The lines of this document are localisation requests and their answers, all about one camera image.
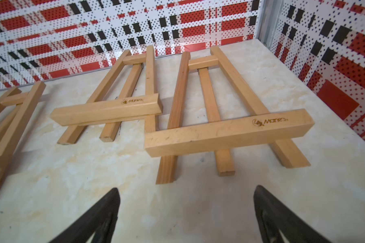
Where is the wooden easel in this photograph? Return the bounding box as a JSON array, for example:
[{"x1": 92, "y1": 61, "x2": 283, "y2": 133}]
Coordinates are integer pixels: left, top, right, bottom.
[
  {"x1": 0, "y1": 81, "x2": 46, "y2": 188},
  {"x1": 145, "y1": 46, "x2": 314, "y2": 184},
  {"x1": 50, "y1": 46, "x2": 163, "y2": 145}
]

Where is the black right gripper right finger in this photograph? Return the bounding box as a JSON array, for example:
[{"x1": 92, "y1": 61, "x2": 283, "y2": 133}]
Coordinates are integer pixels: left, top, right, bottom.
[{"x1": 253, "y1": 185, "x2": 329, "y2": 243}]

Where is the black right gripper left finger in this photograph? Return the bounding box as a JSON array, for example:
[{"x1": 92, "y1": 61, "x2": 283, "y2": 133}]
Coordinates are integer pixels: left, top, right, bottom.
[{"x1": 51, "y1": 187, "x2": 121, "y2": 243}]

